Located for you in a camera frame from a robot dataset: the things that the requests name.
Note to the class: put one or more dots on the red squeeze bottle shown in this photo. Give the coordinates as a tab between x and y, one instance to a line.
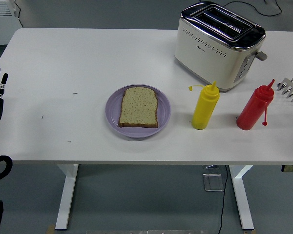
255	109

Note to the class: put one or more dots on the slice of bread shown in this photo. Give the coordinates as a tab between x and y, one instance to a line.
139	107

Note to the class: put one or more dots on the white radiator unit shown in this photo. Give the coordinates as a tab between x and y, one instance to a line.
2	22

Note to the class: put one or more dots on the white table leg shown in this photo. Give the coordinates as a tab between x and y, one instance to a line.
66	195
241	195

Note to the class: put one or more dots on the purple round plate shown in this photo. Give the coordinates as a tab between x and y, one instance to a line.
139	131

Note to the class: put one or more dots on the yellow squeeze bottle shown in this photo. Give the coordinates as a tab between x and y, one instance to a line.
205	109

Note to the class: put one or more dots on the cream and chrome toaster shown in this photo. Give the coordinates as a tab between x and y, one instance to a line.
210	56

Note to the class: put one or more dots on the metal floor plate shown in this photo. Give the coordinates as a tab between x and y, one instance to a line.
213	182

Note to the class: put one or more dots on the metal bracket under table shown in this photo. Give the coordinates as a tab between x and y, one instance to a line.
210	166

